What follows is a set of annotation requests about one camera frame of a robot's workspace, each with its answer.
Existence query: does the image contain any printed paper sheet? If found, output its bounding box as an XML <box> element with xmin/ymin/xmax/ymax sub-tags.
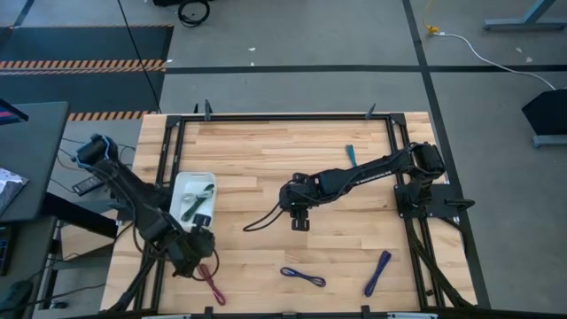
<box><xmin>0</xmin><ymin>167</ymin><xmax>29</xmax><ymax>216</ymax></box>

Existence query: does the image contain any white floor cable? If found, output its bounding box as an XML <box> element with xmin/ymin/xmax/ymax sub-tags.
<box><xmin>436</xmin><ymin>32</ymin><xmax>557</xmax><ymax>91</ymax></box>

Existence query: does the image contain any purple braided USB-C cable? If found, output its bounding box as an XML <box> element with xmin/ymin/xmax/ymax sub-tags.
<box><xmin>363</xmin><ymin>250</ymin><xmax>392</xmax><ymax>299</ymax></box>
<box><xmin>279</xmin><ymin>266</ymin><xmax>328</xmax><ymax>289</ymax></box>

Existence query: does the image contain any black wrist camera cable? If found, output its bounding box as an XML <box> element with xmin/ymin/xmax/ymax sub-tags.
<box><xmin>242</xmin><ymin>201</ymin><xmax>287</xmax><ymax>233</ymax></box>

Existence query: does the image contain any black box on grey foot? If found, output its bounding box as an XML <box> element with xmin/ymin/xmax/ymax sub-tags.
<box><xmin>521</xmin><ymin>88</ymin><xmax>567</xmax><ymax>150</ymax></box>

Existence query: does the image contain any red braided USB-C cable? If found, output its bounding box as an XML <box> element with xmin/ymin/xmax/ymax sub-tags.
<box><xmin>197</xmin><ymin>264</ymin><xmax>227</xmax><ymax>307</ymax></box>

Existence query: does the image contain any grey metal stand foot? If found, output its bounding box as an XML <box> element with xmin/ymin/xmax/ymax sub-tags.
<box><xmin>482</xmin><ymin>0</ymin><xmax>567</xmax><ymax>32</ymax></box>

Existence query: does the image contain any long black cable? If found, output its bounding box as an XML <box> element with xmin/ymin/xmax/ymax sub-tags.
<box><xmin>116</xmin><ymin>0</ymin><xmax>161</xmax><ymax>113</ymax></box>

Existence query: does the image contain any black aluminium table frame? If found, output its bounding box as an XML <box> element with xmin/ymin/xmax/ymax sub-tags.
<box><xmin>105</xmin><ymin>113</ymin><xmax>488</xmax><ymax>319</ymax></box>

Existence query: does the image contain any green braided USB-C cable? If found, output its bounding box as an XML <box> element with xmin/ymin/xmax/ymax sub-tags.
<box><xmin>180</xmin><ymin>183</ymin><xmax>216</xmax><ymax>222</ymax></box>

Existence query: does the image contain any black power brick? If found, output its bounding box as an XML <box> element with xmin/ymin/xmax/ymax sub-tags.
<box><xmin>72</xmin><ymin>175</ymin><xmax>105</xmax><ymax>197</ymax></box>

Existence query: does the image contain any black computer mouse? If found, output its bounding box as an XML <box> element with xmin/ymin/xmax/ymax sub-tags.
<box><xmin>0</xmin><ymin>279</ymin><xmax>35</xmax><ymax>314</ymax></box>

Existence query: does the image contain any coiled black cable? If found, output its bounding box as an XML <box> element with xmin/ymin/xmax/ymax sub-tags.
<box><xmin>177</xmin><ymin>0</ymin><xmax>212</xmax><ymax>28</ymax></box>

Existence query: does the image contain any keyboard with coloured keys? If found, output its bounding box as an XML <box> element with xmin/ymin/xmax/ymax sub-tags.
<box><xmin>0</xmin><ymin>224</ymin><xmax>12</xmax><ymax>276</ymax></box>

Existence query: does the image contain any grey desk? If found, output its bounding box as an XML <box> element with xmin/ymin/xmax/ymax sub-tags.
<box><xmin>0</xmin><ymin>101</ymin><xmax>70</xmax><ymax>222</ymax></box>

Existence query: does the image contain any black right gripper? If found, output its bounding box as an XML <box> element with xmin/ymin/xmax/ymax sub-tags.
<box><xmin>278</xmin><ymin>176</ymin><xmax>321</xmax><ymax>232</ymax></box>

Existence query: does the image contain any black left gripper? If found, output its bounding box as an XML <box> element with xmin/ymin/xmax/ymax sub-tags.
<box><xmin>172</xmin><ymin>214</ymin><xmax>218</xmax><ymax>278</ymax></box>

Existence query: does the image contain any white plastic bin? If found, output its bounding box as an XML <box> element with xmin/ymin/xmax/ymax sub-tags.
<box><xmin>169</xmin><ymin>171</ymin><xmax>218</xmax><ymax>232</ymax></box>

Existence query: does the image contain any dark laptop screen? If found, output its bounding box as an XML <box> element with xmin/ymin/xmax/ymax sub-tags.
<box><xmin>0</xmin><ymin>97</ymin><xmax>29</xmax><ymax>127</ymax></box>

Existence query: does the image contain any yellow cable with plug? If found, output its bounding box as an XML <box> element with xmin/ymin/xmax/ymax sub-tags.
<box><xmin>423</xmin><ymin>0</ymin><xmax>440</xmax><ymax>35</ymax></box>

